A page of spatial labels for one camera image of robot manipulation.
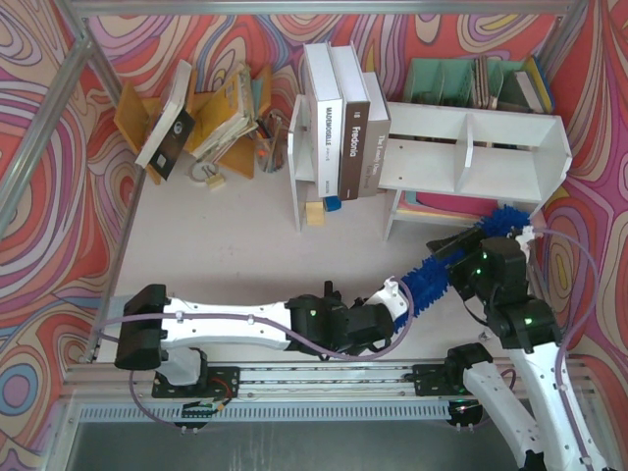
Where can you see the taupe Lonely Ones book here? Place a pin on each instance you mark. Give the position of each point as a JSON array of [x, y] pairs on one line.
[[378, 128]]

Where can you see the white bookshelf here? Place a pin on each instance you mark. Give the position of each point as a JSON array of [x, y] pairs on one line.
[[517, 159]]

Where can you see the blue yellow book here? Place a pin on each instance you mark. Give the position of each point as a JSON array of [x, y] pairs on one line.
[[534, 78]]

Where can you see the wooden block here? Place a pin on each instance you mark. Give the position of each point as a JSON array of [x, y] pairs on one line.
[[315, 213]]

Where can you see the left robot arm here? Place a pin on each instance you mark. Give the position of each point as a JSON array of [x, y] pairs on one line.
[[166, 334]]

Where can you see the yellow wooden zigzag shelf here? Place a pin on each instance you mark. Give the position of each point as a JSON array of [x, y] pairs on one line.
[[132, 115]]

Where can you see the pink folder stack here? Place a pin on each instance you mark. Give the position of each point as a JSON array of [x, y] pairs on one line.
[[446, 205]]

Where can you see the white black leaning book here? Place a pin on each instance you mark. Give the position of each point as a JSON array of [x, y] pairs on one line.
[[169, 126]]

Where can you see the white Mademoiselle book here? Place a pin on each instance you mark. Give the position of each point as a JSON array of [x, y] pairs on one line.
[[325, 106]]

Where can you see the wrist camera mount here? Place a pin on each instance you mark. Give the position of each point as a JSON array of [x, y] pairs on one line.
[[525, 237], [392, 296]]

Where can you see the green file organizer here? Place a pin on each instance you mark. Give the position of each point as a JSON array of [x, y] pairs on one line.
[[451, 82]]

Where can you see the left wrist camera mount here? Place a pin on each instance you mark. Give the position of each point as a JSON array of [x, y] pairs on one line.
[[392, 296]]

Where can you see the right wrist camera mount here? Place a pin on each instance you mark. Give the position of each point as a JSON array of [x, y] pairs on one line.
[[525, 237]]

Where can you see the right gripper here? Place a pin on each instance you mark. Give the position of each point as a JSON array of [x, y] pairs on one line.
[[461, 247]]

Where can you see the blue cube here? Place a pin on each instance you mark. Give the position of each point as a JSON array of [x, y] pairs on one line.
[[332, 203]]

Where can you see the stack of worn books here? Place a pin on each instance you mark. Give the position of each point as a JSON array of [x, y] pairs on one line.
[[228, 115]]

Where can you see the blue microfiber duster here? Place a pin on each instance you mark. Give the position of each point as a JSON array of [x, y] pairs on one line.
[[427, 283]]

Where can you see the brown Fredonia book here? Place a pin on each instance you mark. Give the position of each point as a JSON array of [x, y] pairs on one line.
[[355, 116]]

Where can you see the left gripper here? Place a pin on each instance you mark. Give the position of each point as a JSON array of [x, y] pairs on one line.
[[381, 320]]

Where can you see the clear pencil cup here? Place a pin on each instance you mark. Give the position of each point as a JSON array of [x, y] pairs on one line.
[[269, 140]]

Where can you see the black plastic clip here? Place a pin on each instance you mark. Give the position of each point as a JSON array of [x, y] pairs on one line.
[[330, 292]]

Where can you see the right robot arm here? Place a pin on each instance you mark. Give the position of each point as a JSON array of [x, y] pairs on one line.
[[550, 432]]

